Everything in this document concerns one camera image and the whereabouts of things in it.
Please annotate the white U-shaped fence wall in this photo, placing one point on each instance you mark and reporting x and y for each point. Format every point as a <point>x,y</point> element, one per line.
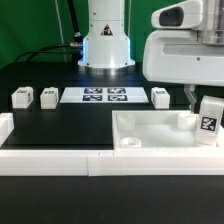
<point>111,162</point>

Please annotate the white marker sheet with tags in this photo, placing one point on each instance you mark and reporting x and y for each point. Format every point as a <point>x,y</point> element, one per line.
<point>104,95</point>

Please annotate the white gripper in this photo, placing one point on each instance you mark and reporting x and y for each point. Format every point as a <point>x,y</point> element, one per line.
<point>175,56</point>

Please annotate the white square table top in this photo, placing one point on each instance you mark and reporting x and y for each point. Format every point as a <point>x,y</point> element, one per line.
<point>157,130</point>

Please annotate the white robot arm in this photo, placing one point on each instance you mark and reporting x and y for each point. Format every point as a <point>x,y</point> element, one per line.
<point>106,48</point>

